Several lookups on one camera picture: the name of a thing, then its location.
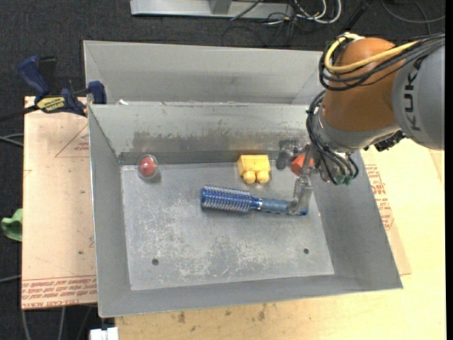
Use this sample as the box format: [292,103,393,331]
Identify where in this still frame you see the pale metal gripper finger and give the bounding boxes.
[299,184,315,215]
[291,177,302,215]

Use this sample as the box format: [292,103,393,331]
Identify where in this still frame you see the blue hairbrush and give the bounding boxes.
[200,184,309,217]

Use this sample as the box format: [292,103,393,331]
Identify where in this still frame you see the grey and orange tool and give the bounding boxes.
[276,138,315,177]

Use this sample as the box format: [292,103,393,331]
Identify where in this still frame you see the yellow toy block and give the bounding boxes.
[236,154,272,185]

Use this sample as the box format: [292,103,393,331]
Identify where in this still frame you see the grey metal bin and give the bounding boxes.
[83,40,404,318]

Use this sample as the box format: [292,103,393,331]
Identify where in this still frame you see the red ball in clear dome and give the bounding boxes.
[136,153,161,182]

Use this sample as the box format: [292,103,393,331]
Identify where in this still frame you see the brown cardboard board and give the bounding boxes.
[21,96,413,310]

